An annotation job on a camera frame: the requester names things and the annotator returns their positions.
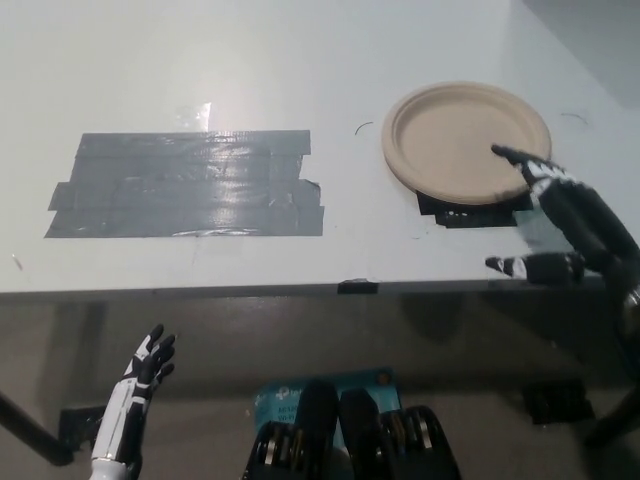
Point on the clear tape piece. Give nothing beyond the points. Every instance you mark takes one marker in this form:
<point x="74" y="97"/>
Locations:
<point x="196" y="116"/>

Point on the black table leg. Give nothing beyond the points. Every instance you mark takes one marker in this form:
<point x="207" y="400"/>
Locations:
<point x="35" y="430"/>

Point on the beige paper plate stack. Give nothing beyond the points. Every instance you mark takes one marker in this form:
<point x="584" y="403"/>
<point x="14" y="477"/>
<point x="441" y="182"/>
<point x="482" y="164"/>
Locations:
<point x="450" y="140"/>

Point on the grey duct tape patch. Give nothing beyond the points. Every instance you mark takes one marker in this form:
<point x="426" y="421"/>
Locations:
<point x="190" y="187"/>

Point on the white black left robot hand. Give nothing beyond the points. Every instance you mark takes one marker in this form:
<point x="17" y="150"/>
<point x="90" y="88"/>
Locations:
<point x="130" y="400"/>

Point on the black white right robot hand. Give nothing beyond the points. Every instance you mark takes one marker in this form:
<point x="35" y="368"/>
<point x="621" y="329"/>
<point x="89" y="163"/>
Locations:
<point x="595" y="230"/>

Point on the teal cardboard box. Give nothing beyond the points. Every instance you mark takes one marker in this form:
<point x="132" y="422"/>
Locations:
<point x="280" y="397"/>

